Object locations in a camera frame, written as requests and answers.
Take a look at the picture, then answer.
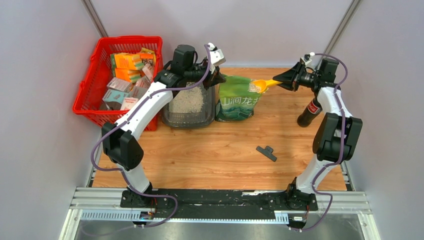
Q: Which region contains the red plastic shopping basket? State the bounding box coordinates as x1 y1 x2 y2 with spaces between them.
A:
72 35 163 127

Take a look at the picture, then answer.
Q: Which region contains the teal grey box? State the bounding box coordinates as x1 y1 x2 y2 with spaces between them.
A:
102 89 129 110

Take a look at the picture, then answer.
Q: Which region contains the aluminium frame rail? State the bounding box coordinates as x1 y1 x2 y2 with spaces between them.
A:
60 187 381 240

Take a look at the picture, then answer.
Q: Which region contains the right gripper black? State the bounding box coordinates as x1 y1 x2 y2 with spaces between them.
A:
273 61 321 92

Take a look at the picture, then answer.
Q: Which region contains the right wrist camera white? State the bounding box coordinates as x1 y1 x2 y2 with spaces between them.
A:
299 52 316 67

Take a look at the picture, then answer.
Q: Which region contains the orange sponge pack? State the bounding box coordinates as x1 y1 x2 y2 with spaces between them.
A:
110 52 144 70
113 68 142 83

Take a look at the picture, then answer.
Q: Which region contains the pink grey box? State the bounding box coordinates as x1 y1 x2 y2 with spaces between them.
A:
106 77 133 93

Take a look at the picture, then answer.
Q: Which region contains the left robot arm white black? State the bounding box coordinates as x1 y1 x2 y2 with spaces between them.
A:
95 43 226 208

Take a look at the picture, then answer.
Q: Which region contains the orange sponge pack lower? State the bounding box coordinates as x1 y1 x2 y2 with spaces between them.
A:
113 68 142 83

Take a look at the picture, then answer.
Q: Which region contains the white pink sponge box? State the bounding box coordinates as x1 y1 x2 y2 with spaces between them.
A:
120 97 140 111

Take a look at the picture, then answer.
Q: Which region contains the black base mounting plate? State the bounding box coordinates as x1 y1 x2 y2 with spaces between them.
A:
120 188 318 220

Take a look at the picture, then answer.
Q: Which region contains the dark cola bottle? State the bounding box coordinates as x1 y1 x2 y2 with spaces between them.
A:
297 97 322 128

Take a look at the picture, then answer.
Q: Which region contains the green litter bag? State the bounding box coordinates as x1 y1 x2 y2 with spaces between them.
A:
214 75 262 122

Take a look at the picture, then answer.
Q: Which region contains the orange sponge pack upper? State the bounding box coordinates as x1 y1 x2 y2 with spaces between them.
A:
110 52 144 70

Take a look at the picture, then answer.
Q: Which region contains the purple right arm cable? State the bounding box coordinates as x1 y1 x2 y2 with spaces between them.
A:
291 52 349 232

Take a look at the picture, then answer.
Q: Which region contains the black bag clip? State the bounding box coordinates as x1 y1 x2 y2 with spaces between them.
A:
256 145 277 162

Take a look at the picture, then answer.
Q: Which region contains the yellow plastic scoop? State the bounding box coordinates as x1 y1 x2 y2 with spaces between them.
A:
248 79 281 94

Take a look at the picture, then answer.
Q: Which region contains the grey litter box tray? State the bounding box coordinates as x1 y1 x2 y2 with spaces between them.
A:
161 84 216 129

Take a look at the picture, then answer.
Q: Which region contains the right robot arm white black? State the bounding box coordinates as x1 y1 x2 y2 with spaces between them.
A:
273 53 363 210

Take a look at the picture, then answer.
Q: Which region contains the yellow patterned packet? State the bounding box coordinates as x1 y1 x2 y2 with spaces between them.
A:
138 47 157 67

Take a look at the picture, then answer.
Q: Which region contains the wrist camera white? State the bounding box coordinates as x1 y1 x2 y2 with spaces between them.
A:
299 52 316 67
207 42 226 74

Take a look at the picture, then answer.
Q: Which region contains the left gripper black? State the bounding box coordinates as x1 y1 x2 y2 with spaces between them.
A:
183 60 225 91

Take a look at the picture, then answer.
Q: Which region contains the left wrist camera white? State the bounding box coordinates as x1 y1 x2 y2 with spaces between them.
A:
207 42 226 74

